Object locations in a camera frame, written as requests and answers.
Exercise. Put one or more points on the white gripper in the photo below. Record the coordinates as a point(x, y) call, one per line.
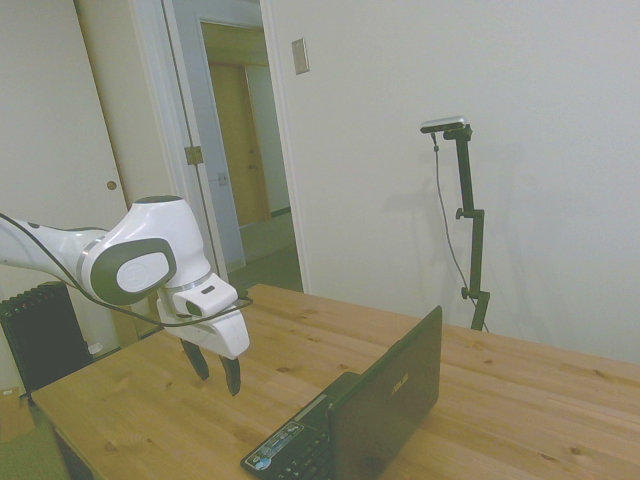
point(220, 335)

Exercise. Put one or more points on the black Asus laptop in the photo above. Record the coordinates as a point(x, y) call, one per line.
point(380, 400)

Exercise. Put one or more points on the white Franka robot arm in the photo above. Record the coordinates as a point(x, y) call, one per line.
point(140, 250)

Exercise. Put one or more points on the black oil radiator heater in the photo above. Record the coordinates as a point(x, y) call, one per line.
point(42, 335)

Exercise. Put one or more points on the cardboard box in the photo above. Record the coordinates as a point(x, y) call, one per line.
point(14, 415)

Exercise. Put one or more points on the brass door hinge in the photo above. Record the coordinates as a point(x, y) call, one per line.
point(193, 154)

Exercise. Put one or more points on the white open door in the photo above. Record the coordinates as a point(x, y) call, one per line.
point(210, 150)

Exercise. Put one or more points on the wooden hallway door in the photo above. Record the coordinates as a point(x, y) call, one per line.
point(240, 145)

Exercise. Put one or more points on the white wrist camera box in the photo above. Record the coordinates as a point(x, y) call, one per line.
point(205, 297)

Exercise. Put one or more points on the black camera stand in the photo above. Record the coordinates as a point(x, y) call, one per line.
point(472, 225)

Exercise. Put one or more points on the beige wall switch plate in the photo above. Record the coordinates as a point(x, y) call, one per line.
point(300, 56)

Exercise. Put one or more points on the grey exterior camera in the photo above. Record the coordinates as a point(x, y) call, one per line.
point(444, 125)

